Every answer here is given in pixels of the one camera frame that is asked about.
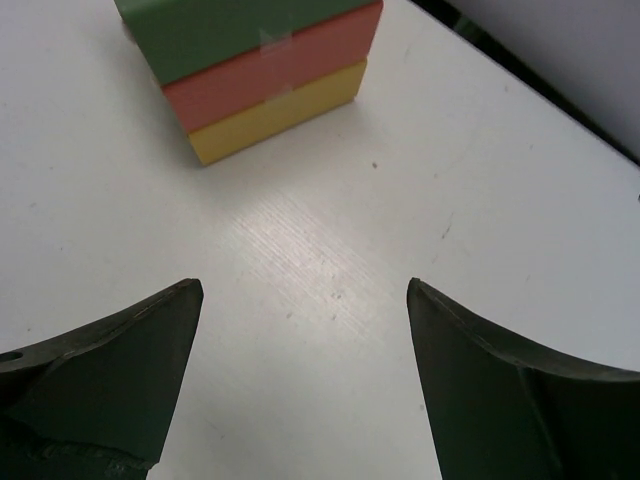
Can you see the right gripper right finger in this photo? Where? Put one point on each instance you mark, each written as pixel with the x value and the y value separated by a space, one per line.
pixel 501 406

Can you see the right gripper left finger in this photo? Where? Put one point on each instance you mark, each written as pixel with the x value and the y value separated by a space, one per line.
pixel 97 402

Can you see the orange drawer box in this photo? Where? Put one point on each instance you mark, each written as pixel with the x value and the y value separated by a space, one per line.
pixel 251 78

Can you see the yellow bottom drawer box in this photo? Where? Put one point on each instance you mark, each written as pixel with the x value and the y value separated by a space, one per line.
pixel 258 123

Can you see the green top drawer box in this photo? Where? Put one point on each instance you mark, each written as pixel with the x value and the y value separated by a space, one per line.
pixel 181 37

